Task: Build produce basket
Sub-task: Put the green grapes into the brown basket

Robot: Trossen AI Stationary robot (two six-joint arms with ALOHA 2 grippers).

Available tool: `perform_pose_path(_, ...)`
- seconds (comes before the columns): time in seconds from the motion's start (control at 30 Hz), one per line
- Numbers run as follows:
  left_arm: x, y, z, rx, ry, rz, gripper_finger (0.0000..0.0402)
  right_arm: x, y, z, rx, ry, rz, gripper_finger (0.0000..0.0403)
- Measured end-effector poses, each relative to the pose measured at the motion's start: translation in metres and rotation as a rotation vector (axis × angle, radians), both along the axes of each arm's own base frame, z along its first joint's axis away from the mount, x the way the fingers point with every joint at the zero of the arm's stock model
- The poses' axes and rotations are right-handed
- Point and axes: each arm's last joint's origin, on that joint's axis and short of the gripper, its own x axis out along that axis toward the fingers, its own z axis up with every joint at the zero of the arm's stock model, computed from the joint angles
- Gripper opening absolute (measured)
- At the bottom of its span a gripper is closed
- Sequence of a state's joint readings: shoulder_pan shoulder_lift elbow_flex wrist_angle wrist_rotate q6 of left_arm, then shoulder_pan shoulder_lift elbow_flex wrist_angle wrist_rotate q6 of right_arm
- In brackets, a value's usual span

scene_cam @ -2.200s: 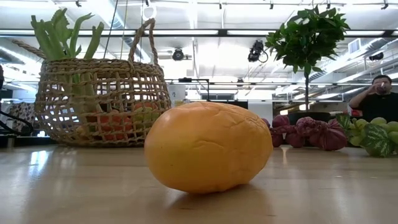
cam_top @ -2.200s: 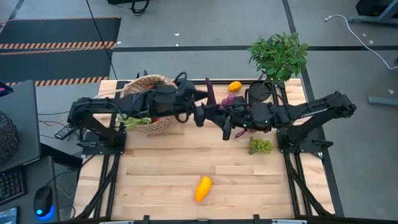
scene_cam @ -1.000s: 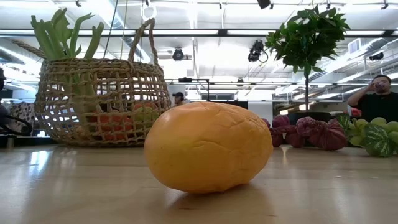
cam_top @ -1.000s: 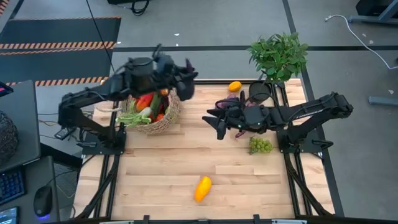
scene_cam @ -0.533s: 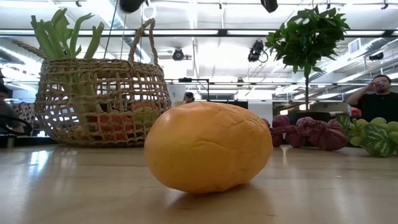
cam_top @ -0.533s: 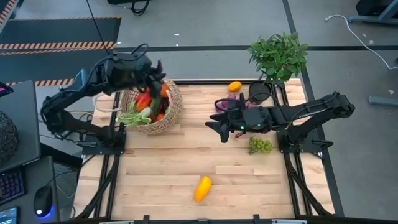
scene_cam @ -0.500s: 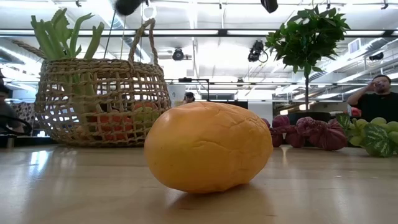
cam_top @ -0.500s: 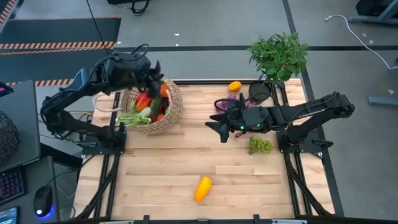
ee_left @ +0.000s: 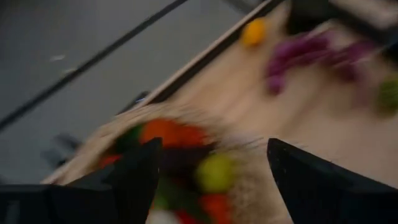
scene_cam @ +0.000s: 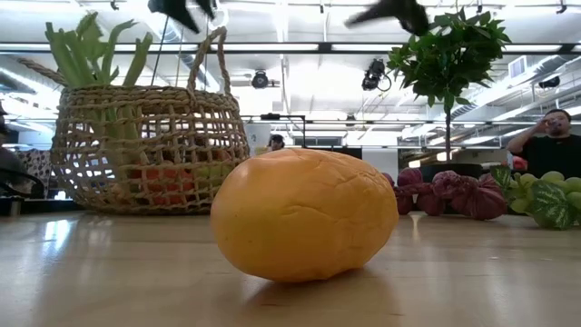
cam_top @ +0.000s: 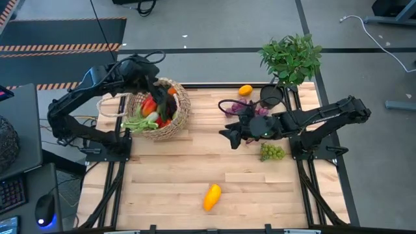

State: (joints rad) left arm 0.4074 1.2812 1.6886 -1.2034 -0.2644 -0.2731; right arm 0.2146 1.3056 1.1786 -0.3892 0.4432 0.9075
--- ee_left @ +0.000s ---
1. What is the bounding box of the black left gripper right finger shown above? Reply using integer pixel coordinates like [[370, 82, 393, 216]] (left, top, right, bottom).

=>
[[266, 138, 398, 224]]

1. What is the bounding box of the black aluminium table frame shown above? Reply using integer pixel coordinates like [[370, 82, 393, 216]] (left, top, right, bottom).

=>
[[118, 0, 284, 110]]

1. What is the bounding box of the green apple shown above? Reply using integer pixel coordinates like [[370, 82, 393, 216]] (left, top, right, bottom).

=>
[[195, 153, 236, 194]]

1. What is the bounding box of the orange fruit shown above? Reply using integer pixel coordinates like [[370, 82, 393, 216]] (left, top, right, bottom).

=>
[[139, 119, 180, 147]]

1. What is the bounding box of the woven straw basket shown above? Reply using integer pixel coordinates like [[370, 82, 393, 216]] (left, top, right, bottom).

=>
[[42, 102, 282, 224]]

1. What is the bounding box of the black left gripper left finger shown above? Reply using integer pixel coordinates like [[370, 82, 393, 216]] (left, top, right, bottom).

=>
[[49, 138, 162, 224]]

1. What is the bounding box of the round green bell pepper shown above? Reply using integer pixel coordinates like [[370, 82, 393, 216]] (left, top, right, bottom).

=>
[[114, 124, 144, 154]]

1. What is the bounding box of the yellow mango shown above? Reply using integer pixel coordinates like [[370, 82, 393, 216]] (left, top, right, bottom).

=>
[[240, 17, 269, 48]]

